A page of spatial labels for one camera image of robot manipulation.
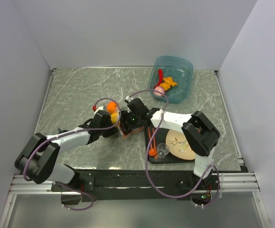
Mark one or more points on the teal transparent plastic bin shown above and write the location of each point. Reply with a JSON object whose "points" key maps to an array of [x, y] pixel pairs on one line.
{"points": [[180, 70]]}

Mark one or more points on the red fake chili pepper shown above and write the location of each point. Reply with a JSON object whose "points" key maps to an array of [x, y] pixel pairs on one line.
{"points": [[160, 77]]}

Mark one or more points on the black plastic tray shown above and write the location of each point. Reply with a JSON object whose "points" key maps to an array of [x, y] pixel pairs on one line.
{"points": [[160, 137]]}

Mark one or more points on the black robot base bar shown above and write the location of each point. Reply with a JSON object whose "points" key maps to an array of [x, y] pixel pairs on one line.
{"points": [[128, 185]]}

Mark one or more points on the purple fake onion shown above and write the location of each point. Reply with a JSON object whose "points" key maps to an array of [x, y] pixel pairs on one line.
{"points": [[159, 91]]}

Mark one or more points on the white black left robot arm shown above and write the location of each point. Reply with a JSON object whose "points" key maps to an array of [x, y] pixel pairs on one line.
{"points": [[38, 159]]}

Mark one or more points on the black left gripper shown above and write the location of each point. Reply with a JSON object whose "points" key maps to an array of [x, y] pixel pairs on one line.
{"points": [[112, 130]]}

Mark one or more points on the small clear glass cup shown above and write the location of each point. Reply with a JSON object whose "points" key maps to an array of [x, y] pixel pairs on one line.
{"points": [[162, 150]]}

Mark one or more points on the orange plastic spoon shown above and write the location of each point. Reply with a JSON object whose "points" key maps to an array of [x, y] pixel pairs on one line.
{"points": [[152, 152]]}

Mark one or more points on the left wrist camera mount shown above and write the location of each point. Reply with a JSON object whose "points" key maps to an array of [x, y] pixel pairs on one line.
{"points": [[97, 108]]}

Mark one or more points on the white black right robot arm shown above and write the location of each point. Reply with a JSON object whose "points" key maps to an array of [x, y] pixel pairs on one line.
{"points": [[200, 133]]}

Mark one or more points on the beige bird pattern plate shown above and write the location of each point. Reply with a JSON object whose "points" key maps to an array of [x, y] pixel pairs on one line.
{"points": [[179, 146]]}

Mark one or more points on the orange fake fruit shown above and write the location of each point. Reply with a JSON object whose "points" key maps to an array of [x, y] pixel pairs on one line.
{"points": [[111, 107]]}

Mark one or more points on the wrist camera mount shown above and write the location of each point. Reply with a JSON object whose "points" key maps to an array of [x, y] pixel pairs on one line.
{"points": [[97, 108], [129, 97]]}

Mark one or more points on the tan fake ginger root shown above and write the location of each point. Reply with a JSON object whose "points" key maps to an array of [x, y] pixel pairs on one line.
{"points": [[167, 83]]}

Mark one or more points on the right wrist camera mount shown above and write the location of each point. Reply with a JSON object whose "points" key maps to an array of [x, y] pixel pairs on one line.
{"points": [[129, 97]]}

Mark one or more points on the clear zip top bag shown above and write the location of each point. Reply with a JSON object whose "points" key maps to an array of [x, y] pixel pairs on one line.
{"points": [[127, 124]]}

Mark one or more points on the yellow fake bell pepper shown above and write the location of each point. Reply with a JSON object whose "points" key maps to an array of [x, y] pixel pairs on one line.
{"points": [[114, 117]]}

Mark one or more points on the aluminium frame rail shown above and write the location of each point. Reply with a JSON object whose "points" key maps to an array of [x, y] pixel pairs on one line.
{"points": [[238, 182]]}

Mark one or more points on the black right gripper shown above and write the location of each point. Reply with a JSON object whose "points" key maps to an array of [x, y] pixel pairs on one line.
{"points": [[125, 116]]}

